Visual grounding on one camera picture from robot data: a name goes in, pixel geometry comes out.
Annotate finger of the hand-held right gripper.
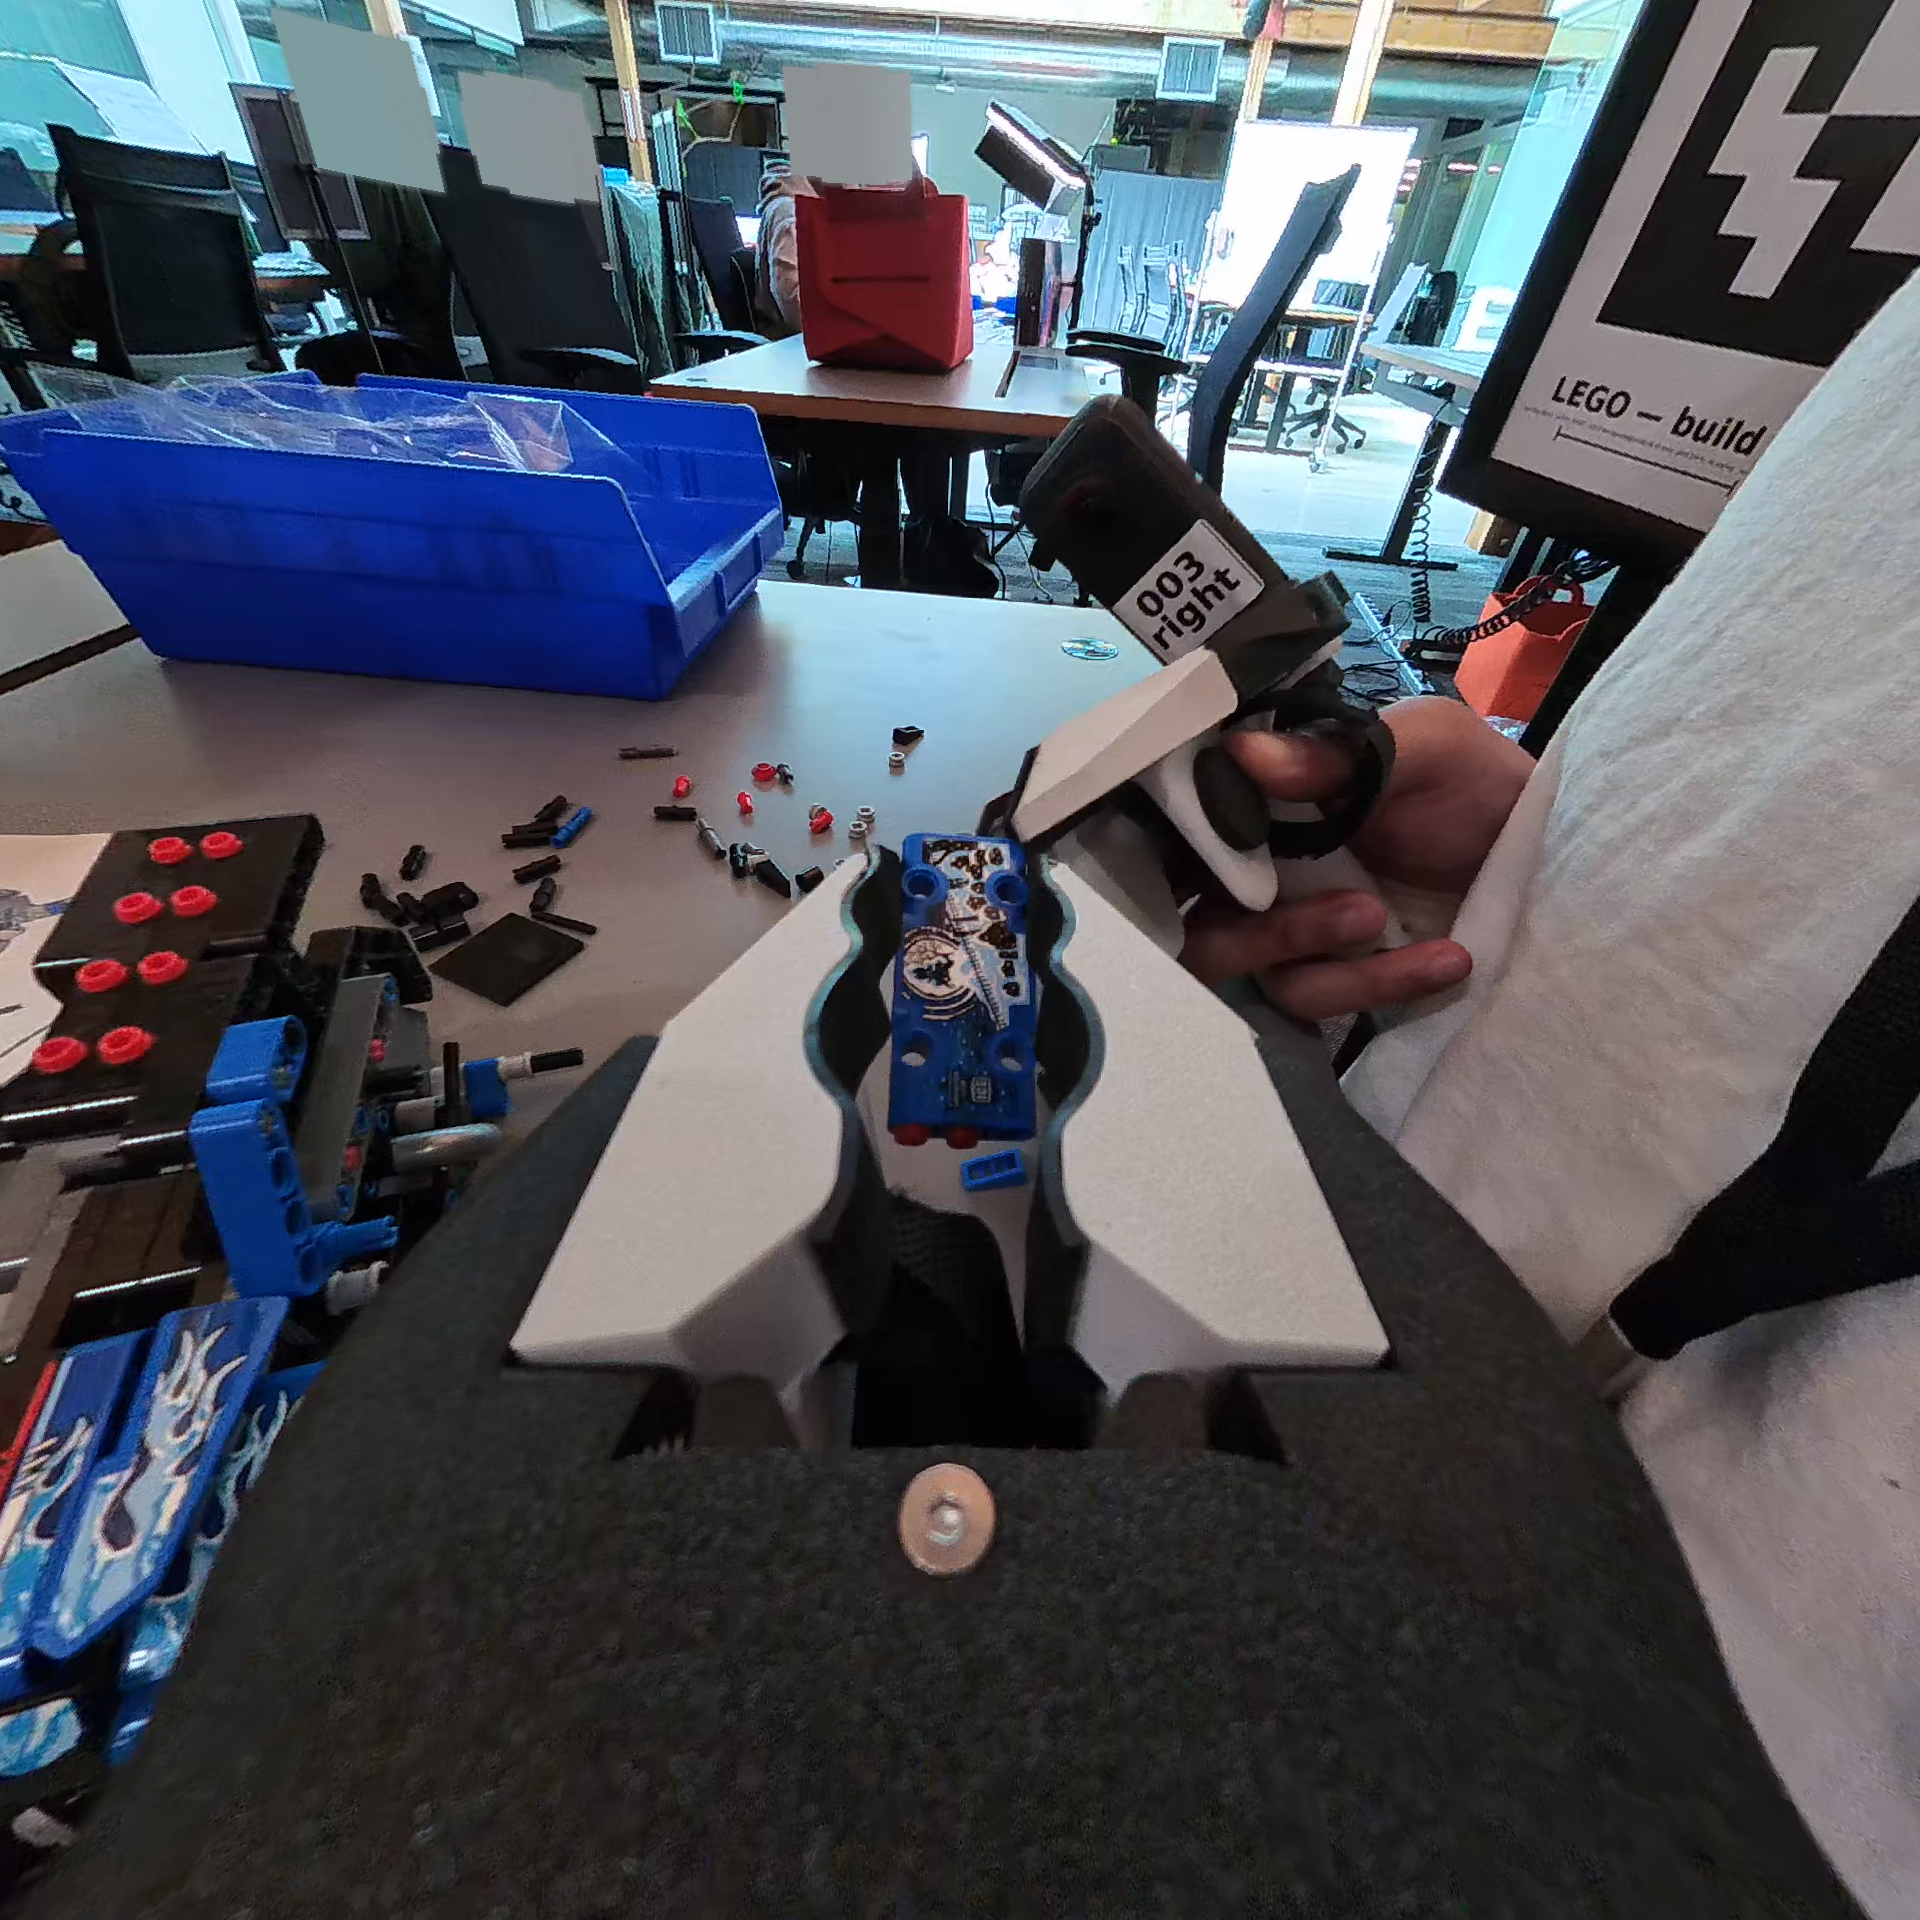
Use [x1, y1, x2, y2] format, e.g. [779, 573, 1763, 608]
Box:
[1004, 657, 1241, 849]

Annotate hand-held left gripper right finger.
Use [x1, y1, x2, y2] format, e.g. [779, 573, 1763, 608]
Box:
[1031, 863, 1392, 1447]

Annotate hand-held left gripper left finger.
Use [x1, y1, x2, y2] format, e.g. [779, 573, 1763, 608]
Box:
[510, 852, 890, 1452]

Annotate blue printed lego panel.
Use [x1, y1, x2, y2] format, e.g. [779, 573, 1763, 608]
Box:
[884, 832, 1048, 1154]

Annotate lego truck model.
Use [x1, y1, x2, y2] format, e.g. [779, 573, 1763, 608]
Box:
[0, 814, 588, 1824]

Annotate black flat lego panel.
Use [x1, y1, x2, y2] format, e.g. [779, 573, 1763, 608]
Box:
[426, 913, 588, 1010]

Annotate scattered small lego pieces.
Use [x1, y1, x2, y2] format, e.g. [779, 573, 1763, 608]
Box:
[355, 717, 932, 940]

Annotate lego instruction booklet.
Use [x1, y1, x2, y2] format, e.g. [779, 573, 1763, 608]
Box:
[0, 832, 114, 1087]

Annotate person's right hand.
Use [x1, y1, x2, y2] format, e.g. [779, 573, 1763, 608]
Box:
[1175, 697, 1541, 1026]

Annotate dark blue office chair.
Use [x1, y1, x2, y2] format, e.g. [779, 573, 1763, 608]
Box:
[1072, 163, 1361, 501]

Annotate wooden office table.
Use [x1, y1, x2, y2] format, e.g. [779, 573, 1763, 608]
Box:
[648, 333, 1141, 444]

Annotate red tote bag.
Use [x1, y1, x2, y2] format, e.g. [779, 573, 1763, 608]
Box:
[792, 177, 978, 374]

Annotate white projection screen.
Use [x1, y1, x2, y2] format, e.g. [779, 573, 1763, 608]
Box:
[1222, 120, 1419, 329]

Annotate studio light panel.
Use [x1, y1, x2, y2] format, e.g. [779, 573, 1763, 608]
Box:
[973, 102, 1099, 230]

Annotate orange paper bag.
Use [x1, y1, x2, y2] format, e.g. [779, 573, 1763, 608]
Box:
[1451, 576, 1592, 727]

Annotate black and white tag sign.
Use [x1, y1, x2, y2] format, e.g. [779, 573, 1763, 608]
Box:
[1435, 0, 1920, 543]

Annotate black office chair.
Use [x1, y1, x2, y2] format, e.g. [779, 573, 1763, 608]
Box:
[43, 123, 289, 388]
[426, 147, 649, 396]

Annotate blue storage bin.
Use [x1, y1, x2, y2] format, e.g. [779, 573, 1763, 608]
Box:
[0, 373, 785, 704]

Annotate clear plastic bag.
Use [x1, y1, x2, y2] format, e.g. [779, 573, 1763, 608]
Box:
[29, 373, 661, 486]

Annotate coiled black cable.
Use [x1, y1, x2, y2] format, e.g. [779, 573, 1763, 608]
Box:
[1349, 546, 1625, 666]

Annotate black shoulder strap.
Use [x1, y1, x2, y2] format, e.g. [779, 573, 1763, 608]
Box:
[1611, 1035, 1920, 1363]

